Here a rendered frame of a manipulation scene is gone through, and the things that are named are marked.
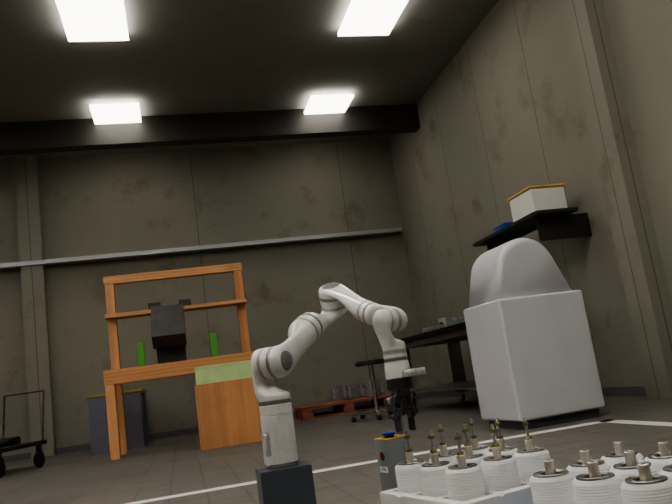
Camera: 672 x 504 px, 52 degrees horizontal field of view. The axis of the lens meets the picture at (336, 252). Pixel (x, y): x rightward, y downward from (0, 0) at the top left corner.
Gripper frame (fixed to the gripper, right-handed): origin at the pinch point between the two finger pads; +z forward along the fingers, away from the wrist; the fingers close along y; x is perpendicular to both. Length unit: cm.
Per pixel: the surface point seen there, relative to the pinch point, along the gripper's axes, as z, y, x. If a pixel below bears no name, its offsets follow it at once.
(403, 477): 13.1, 4.8, -0.2
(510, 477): 14.5, 1.0, 30.4
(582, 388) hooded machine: 14, -306, -58
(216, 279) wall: -188, -540, -672
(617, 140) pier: -174, -408, -26
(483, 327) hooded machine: -37, -281, -111
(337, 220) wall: -264, -700, -545
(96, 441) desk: 21, -310, -661
